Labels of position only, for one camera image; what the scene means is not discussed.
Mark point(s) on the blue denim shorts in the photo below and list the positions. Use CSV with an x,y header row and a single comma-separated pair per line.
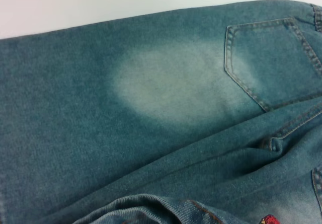
x,y
161,120

